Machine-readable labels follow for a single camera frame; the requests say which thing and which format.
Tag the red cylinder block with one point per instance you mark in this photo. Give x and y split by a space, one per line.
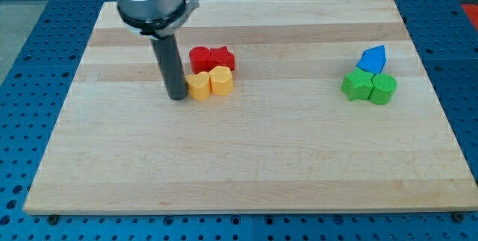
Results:
199 56

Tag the green cylinder block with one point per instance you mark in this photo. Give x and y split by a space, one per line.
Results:
384 86

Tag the blue pentagon block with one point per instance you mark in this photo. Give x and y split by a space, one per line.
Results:
373 60

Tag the yellow heart block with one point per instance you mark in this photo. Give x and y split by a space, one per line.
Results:
199 86

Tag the light wooden board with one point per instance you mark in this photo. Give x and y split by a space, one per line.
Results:
285 140

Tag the yellow hexagon block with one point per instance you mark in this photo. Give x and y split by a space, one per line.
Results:
221 79

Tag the green star block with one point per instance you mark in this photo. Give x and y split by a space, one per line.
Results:
357 85

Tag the dark grey pointer rod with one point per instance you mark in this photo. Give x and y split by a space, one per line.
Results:
170 65

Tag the red star block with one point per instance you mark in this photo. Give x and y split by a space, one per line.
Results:
221 57

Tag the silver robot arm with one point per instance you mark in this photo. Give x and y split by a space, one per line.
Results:
155 18

